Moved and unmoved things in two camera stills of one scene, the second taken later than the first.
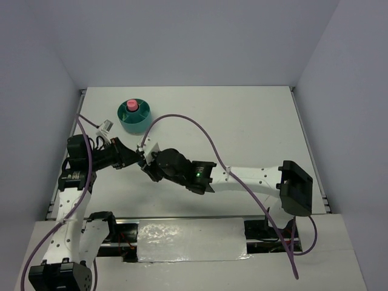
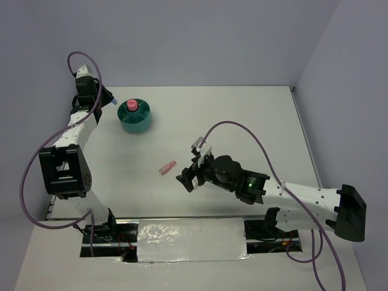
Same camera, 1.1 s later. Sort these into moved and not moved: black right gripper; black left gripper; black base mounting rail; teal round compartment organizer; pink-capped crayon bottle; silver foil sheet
Moved: black right gripper; black left gripper
Not moved: silver foil sheet; pink-capped crayon bottle; teal round compartment organizer; black base mounting rail
